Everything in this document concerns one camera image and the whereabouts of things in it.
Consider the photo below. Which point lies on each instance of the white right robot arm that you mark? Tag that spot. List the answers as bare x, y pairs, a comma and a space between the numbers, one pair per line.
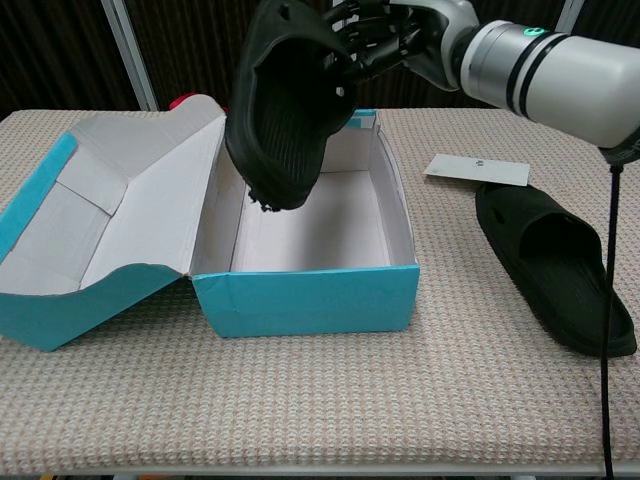
575, 75

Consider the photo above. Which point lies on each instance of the black slipper with frayed tag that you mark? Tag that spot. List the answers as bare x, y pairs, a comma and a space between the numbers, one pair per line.
280, 150

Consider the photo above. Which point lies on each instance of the beige cloth-covered table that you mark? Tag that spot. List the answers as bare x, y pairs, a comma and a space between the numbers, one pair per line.
320, 400

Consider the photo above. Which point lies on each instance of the silver aluminium partition post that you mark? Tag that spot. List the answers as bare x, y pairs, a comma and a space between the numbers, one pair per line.
131, 55
570, 12

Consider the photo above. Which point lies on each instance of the light blue cardboard shoe box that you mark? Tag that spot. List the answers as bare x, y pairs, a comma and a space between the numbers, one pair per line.
300, 305

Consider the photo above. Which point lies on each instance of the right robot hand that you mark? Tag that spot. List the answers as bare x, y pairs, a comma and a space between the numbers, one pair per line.
425, 30

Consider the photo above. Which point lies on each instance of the white paper card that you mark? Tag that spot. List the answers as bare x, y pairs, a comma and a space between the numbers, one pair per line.
475, 170

